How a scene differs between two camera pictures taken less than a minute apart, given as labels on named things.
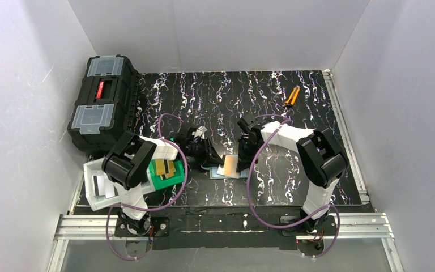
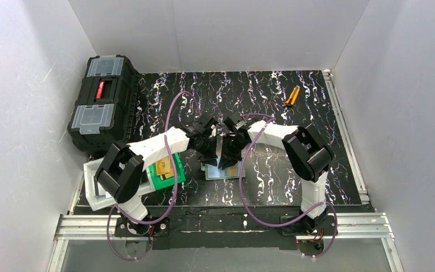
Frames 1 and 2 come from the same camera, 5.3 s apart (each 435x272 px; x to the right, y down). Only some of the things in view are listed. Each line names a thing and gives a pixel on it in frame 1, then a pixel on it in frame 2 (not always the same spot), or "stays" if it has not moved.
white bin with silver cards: x=100 y=191 stays
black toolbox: x=105 y=107 stays
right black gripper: x=246 y=146 to x=230 y=149
